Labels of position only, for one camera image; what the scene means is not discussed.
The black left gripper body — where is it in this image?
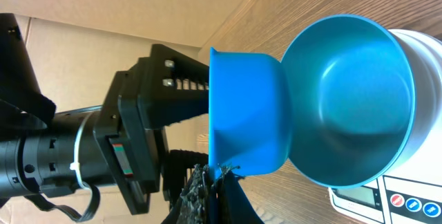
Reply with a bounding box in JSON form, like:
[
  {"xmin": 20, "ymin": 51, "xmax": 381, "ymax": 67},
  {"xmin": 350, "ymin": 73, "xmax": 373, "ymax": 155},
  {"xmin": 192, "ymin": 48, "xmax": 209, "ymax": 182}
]
[{"xmin": 93, "ymin": 44, "xmax": 209, "ymax": 214}]

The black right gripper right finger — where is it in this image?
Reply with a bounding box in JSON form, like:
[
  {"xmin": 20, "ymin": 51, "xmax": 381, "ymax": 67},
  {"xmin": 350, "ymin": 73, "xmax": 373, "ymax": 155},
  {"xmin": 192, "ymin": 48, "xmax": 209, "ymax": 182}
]
[{"xmin": 215, "ymin": 166, "xmax": 263, "ymax": 224}]

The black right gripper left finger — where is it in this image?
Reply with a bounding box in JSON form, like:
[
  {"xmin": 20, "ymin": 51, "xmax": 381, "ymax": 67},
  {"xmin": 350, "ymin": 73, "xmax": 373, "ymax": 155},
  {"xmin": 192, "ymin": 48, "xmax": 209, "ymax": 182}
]
[{"xmin": 176, "ymin": 164, "xmax": 209, "ymax": 224}]

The blue plastic scoop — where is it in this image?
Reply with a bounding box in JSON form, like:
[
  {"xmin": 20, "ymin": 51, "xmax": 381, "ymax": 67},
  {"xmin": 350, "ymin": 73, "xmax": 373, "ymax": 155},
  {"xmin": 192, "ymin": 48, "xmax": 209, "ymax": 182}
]
[{"xmin": 209, "ymin": 48, "xmax": 293, "ymax": 179}]

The blue metal bowl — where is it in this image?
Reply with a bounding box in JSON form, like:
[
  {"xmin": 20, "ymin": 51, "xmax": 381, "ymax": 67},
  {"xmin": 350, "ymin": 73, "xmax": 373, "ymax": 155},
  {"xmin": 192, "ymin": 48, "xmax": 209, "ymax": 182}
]
[{"xmin": 281, "ymin": 15, "xmax": 437, "ymax": 188}]

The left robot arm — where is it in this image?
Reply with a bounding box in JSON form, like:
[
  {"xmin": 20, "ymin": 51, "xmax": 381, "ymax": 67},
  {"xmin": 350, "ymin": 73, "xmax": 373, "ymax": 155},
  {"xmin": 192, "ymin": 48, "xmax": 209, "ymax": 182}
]
[{"xmin": 1, "ymin": 13, "xmax": 209, "ymax": 222}]

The white digital kitchen scale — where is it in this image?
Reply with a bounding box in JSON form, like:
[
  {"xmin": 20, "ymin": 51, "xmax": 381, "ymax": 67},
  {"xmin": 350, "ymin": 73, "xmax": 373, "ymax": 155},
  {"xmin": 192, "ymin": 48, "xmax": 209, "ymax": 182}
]
[{"xmin": 329, "ymin": 29, "xmax": 441, "ymax": 223}]

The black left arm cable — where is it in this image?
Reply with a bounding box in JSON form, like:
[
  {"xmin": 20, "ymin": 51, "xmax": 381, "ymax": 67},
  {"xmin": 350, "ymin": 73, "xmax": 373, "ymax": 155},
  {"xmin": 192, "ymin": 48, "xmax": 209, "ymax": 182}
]
[{"xmin": 23, "ymin": 182, "xmax": 102, "ymax": 223}]

